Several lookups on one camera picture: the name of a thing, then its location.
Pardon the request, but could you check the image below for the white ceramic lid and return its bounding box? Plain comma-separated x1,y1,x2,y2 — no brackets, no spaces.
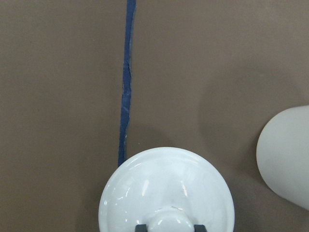
98,147,235,232

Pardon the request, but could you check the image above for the white enamel mug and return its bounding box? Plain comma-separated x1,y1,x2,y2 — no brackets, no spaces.
256,105,309,209

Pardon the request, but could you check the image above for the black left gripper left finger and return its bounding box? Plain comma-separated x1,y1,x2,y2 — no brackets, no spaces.
135,224,147,232

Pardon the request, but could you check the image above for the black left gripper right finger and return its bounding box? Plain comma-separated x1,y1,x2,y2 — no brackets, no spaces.
194,224,206,232

